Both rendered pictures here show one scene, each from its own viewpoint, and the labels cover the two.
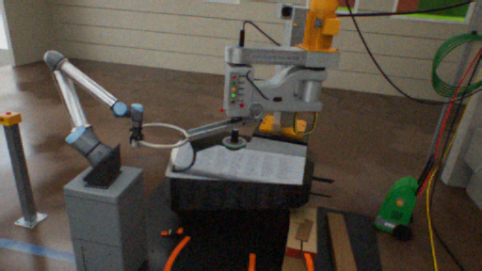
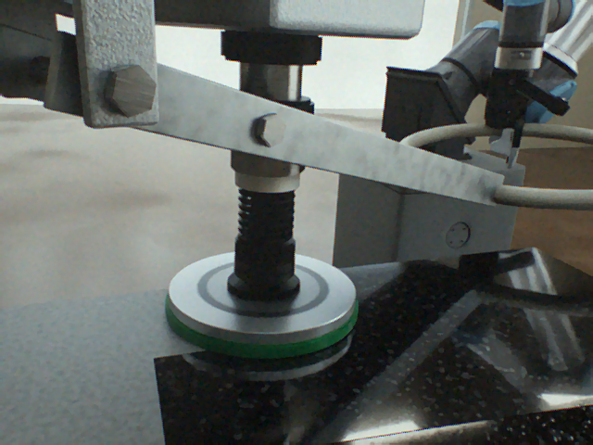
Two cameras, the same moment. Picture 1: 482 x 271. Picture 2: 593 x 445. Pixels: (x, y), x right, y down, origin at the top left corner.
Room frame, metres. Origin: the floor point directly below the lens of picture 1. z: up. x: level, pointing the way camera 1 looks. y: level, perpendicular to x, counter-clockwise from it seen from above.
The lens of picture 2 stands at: (3.23, -0.20, 1.17)
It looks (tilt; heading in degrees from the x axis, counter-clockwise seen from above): 19 degrees down; 150
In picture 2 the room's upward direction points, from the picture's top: 3 degrees clockwise
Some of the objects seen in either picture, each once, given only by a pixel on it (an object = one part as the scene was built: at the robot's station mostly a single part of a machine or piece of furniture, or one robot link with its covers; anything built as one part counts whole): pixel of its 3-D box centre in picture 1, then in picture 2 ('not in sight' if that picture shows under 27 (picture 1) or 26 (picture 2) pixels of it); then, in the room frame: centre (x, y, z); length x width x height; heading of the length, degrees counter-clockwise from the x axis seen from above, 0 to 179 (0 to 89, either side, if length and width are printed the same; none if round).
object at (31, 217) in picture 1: (20, 170); not in sight; (2.48, 1.93, 0.54); 0.20 x 0.20 x 1.09; 77
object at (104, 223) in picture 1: (110, 225); (410, 281); (2.01, 0.94, 0.43); 0.50 x 0.50 x 0.85; 81
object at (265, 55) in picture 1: (281, 57); not in sight; (2.81, -0.28, 1.66); 0.96 x 0.25 x 0.17; 105
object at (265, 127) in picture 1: (283, 125); not in sight; (3.53, -0.47, 0.76); 0.49 x 0.49 x 0.05; 77
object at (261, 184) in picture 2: not in sight; (268, 168); (2.72, 0.06, 1.03); 0.07 x 0.07 x 0.04
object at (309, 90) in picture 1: (310, 88); not in sight; (2.89, -0.58, 1.39); 0.19 x 0.19 x 0.20
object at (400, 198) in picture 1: (403, 192); not in sight; (2.82, -1.65, 0.43); 0.35 x 0.35 x 0.87; 62
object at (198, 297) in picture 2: (234, 141); (263, 289); (2.72, 0.06, 0.89); 0.21 x 0.21 x 0.01
